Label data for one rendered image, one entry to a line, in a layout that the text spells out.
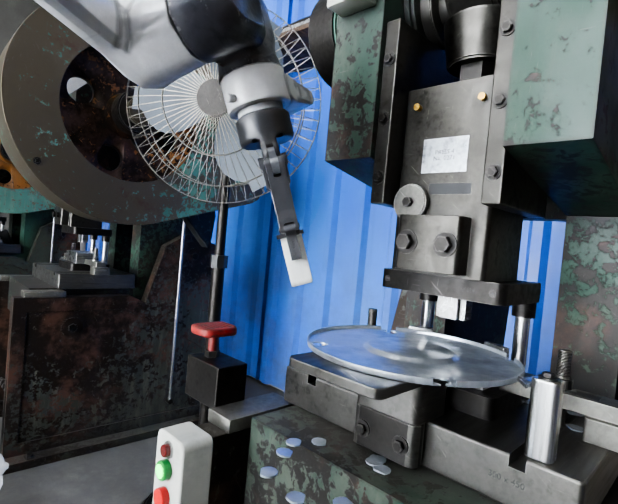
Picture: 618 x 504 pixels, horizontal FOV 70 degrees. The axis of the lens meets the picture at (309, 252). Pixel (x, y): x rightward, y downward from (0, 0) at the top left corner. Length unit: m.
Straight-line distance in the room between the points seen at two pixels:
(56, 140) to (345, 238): 1.38
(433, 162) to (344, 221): 1.68
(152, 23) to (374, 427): 0.56
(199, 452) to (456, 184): 0.53
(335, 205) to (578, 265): 1.68
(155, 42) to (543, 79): 0.45
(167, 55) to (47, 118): 1.17
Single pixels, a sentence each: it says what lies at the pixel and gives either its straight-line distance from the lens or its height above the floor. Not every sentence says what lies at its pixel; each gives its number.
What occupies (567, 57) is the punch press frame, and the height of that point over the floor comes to 1.15.
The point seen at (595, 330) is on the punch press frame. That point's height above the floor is 0.82.
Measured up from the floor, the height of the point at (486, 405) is 0.72.
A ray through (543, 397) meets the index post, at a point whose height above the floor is 0.78.
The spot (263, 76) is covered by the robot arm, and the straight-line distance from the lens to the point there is 0.60.
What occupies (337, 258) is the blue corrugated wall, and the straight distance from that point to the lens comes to 2.36.
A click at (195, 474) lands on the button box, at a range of 0.71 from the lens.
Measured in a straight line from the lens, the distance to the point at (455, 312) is 0.72.
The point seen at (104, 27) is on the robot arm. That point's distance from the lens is 0.57.
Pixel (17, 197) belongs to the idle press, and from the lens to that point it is 3.44.
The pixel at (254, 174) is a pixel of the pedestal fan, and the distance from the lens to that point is 1.33.
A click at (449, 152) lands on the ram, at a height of 1.07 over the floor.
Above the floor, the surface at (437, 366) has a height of 0.78.
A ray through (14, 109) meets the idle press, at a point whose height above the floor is 1.25.
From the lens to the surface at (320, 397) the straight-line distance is 0.73.
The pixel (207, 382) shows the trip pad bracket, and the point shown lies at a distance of 0.78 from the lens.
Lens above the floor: 0.92
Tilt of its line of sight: 2 degrees down
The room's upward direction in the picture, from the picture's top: 5 degrees clockwise
